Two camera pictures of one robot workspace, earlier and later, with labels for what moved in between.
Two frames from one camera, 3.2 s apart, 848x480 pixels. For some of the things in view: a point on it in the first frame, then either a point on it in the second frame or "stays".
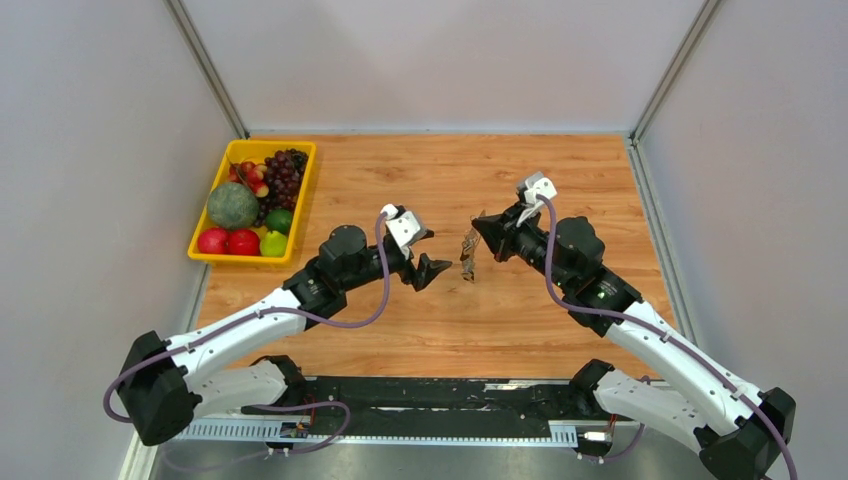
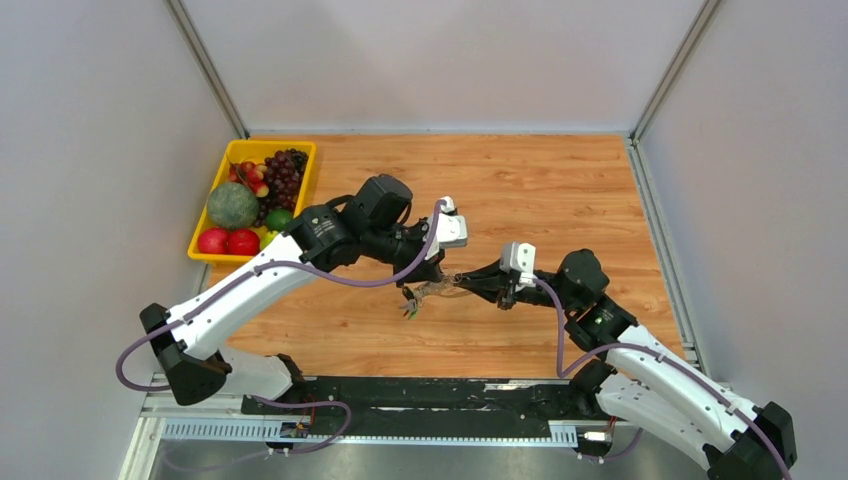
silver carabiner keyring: x=468 y=265 -> x=427 y=288
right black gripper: x=500 y=231 -> x=492 y=283
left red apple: x=214 y=241 stays
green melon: x=232 y=205 stays
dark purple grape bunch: x=283 y=175 stays
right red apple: x=244 y=242 stays
